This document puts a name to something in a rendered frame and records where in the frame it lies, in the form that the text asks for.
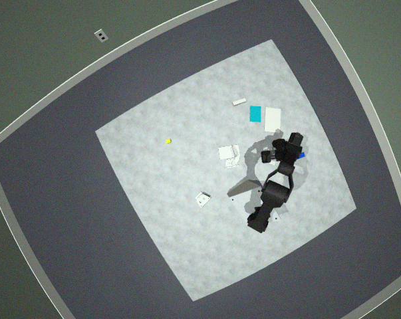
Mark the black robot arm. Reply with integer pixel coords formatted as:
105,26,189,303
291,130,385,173
247,132,303,233

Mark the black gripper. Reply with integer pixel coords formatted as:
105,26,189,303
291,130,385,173
261,150,282,163

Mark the cyan flat plate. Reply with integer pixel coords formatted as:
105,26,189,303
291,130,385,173
249,106,261,122

